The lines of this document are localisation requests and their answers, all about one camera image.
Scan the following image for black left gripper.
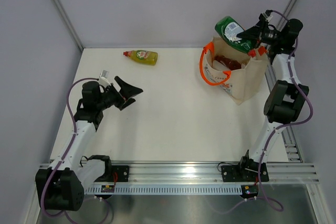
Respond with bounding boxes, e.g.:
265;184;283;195
97;77;143;111

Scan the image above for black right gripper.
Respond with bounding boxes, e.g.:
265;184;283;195
234;18;281;49

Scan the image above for green dish soap bottle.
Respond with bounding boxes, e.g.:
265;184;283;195
214;16;257;58

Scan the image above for red dish soap bottle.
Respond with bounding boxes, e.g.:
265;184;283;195
214;55;242;70

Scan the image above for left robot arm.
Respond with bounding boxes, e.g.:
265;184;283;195
35;75;143;217

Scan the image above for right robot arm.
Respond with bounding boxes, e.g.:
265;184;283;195
220;10;309;182

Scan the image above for yellow dish soap bottle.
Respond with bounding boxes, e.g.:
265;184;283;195
123;50;159;66

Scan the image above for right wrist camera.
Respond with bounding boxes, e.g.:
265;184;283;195
262;9;273;23

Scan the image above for beige canvas bag orange handles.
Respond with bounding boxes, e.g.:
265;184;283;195
199;37;268;105

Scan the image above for right aluminium frame post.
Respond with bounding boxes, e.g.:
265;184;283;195
270;0;299;30

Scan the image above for aluminium frame post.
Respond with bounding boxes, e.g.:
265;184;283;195
51;0;85;52
270;0;299;30

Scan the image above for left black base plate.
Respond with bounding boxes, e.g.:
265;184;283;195
99;165;130;183

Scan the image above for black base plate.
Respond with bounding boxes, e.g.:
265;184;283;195
99;165;130;183
221;165;258;183

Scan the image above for white slotted cable duct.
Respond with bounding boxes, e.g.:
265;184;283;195
85;184;242;195

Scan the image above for left aluminium frame post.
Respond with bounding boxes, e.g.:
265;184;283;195
51;0;85;52

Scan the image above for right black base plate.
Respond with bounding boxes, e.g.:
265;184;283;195
221;165;258;183

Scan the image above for aluminium mounting rail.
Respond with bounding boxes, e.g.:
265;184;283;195
113;162;319;184

